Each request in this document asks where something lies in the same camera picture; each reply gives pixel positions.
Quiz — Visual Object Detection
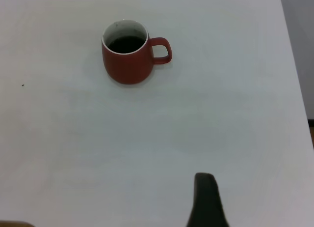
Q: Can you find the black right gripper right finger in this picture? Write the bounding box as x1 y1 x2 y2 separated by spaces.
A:
186 172 230 227

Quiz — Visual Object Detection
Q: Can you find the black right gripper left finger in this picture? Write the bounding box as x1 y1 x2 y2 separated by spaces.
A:
0 221 35 227

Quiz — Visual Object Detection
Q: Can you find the red ceramic mug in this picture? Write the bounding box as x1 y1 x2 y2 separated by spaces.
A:
101 19 173 85

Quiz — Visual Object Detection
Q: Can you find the dark coffee liquid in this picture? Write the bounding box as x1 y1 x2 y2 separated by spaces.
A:
107 36 146 55

